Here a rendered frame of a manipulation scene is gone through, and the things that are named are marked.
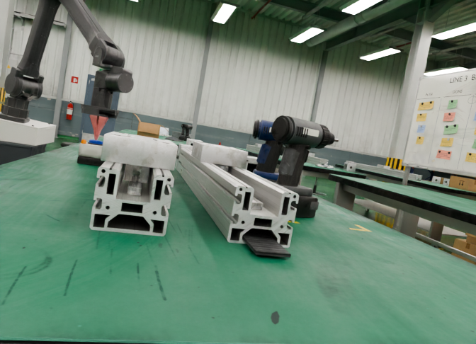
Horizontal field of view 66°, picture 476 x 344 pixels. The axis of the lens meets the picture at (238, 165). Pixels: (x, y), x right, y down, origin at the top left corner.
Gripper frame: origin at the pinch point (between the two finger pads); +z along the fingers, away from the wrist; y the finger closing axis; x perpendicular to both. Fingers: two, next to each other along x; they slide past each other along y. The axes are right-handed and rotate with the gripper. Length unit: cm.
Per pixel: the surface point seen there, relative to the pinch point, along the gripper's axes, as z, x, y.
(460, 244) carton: 66, 198, 368
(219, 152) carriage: -3.4, -35.9, 30.8
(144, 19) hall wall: -320, 1117, -35
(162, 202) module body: 3, -68, 17
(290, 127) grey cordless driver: -12, -46, 43
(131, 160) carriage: -1, -61, 12
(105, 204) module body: 4, -68, 10
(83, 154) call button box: 5.4, -4.1, -2.4
